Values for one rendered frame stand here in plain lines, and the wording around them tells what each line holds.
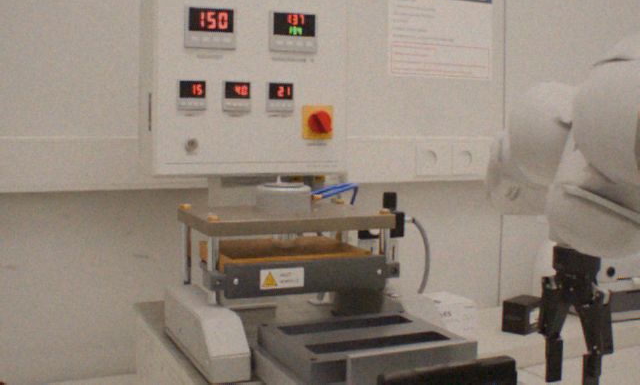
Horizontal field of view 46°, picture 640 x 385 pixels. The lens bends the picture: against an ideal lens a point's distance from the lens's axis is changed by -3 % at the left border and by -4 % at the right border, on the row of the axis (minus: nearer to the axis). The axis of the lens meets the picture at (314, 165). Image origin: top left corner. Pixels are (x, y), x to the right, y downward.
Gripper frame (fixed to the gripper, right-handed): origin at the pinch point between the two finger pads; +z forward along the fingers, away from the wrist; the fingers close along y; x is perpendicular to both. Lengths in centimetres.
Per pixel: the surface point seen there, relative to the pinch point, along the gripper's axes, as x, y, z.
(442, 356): -41, 25, -15
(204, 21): -52, -26, -55
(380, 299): -32.6, -4.3, -14.4
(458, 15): 20, -63, -64
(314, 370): -54, 20, -14
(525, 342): 17.4, -32.3, 5.6
